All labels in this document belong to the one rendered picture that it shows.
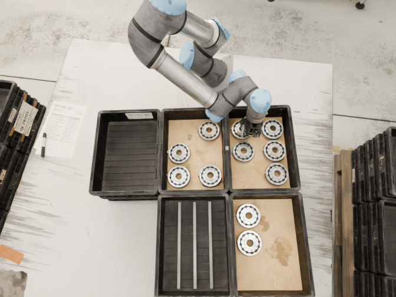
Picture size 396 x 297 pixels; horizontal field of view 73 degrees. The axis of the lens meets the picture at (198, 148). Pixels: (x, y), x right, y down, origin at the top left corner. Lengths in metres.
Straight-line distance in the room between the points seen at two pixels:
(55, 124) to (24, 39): 1.67
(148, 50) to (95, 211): 0.86
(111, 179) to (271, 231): 0.77
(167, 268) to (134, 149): 0.56
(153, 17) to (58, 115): 0.99
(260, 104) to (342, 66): 1.84
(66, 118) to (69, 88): 0.20
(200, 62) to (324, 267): 1.10
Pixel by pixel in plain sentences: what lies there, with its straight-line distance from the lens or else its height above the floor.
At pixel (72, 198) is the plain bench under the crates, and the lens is 1.55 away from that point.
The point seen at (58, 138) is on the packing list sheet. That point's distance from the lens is 1.68.
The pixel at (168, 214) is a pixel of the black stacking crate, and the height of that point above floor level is 0.83.
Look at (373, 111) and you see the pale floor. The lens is 2.65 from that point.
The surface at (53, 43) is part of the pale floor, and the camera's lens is 3.09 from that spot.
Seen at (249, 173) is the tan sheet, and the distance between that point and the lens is 1.28.
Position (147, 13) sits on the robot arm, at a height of 1.41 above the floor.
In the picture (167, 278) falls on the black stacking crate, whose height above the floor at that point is 0.83.
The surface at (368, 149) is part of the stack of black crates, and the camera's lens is 2.03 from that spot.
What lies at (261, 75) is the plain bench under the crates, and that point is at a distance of 1.66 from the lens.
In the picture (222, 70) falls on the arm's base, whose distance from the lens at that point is 1.40.
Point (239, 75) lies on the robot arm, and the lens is 1.05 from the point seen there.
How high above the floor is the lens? 2.06
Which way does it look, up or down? 71 degrees down
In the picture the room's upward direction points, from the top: 8 degrees counter-clockwise
